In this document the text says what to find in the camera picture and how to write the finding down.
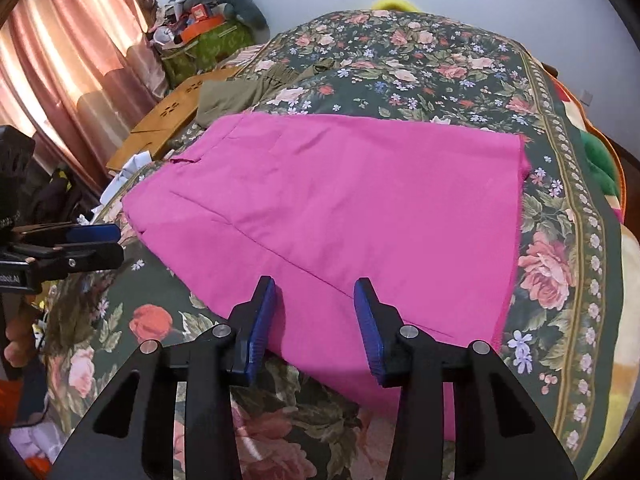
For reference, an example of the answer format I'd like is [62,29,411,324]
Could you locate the pink pants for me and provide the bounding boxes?
[121,111,526,441]

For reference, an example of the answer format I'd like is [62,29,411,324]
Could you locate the olive green garment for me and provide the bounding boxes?
[195,57,346,126]

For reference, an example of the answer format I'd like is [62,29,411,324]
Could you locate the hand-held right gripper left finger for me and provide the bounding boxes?
[50,276,278,480]

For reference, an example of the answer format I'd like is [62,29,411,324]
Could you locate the yellow plush toy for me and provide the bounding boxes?
[372,0,421,13]

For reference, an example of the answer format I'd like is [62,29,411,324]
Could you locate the white paper bags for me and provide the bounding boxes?
[100,151,153,208]

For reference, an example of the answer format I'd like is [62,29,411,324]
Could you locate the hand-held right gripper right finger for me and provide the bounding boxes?
[352,277,581,480]

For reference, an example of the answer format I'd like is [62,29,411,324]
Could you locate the wooden lap table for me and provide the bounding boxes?
[106,76,211,173]

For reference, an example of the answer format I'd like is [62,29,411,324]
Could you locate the black yellow bag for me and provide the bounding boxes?
[27,162,101,226]

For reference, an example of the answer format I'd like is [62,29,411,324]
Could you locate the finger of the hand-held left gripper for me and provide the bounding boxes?
[10,223,122,247]
[0,242,125,275]

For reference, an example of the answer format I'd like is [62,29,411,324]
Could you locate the red orange green blanket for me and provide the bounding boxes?
[542,60,640,361]

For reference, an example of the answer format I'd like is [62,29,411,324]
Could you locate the grey plush pillow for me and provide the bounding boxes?
[200,0,271,36]

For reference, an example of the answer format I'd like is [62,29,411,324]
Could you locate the person's left hand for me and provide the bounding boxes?
[5,310,43,367]

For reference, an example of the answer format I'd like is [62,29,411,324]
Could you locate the green fabric bag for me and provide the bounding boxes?
[160,22,253,88]

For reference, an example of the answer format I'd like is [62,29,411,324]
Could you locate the floral blanket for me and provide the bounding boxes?
[40,7,626,480]

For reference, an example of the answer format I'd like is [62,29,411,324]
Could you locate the pink curtain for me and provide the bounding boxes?
[0,0,171,181]

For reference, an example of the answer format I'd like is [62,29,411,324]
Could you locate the orange box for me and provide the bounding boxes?
[181,16,226,41]

